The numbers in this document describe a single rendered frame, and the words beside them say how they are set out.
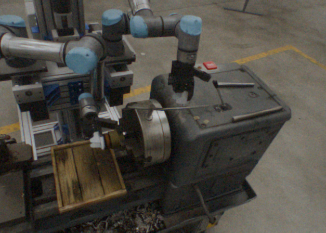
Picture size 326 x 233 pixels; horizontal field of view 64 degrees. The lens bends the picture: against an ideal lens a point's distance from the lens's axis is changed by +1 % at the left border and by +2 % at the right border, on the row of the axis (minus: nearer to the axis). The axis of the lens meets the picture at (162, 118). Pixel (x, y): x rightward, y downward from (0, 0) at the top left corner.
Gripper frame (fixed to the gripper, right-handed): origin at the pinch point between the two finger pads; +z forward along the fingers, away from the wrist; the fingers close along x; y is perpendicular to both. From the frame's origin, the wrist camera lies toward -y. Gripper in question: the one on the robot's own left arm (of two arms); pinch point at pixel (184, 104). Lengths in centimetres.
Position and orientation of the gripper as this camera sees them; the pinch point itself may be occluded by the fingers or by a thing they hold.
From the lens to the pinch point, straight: 110.8
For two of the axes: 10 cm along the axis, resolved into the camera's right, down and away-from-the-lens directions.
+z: -0.7, 8.2, 5.7
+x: 3.9, 5.5, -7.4
